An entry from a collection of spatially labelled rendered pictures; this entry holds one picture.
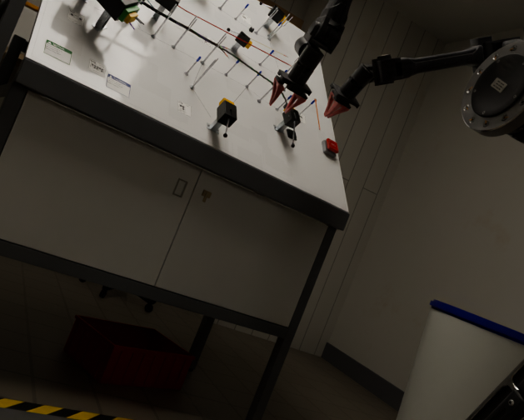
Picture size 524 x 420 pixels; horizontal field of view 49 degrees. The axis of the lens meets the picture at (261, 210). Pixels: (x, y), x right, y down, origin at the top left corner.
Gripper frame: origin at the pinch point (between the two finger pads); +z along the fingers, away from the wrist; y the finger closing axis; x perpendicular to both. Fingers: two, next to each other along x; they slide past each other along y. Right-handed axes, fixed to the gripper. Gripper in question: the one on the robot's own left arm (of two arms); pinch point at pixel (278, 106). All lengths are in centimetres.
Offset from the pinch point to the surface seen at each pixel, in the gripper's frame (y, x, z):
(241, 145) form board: -0.4, -10.0, 20.2
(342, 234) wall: -171, -172, 113
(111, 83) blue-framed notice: 45.1, -3.8, 17.8
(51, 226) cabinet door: 45, 18, 55
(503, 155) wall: -194, -125, -3
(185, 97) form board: 21.7, -15.9, 16.1
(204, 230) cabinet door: 0.8, 6.3, 45.5
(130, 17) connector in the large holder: 47.2, -14.4, 1.1
